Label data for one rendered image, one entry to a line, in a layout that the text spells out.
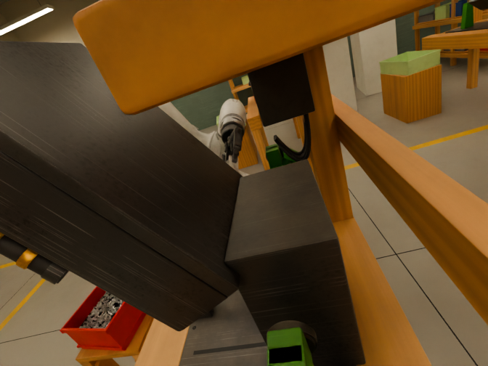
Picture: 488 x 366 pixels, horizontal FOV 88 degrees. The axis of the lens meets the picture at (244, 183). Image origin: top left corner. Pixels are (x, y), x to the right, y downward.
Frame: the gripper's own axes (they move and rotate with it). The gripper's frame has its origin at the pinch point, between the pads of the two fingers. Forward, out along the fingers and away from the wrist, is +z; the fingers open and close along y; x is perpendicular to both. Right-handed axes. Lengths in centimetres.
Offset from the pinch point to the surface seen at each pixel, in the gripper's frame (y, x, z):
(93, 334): -59, -24, 31
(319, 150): 13.2, 24.6, -6.2
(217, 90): -253, 46, -655
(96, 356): -69, -21, 35
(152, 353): -38, -6, 40
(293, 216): 18.2, 5.0, 31.1
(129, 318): -57, -14, 26
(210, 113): -320, 52, -638
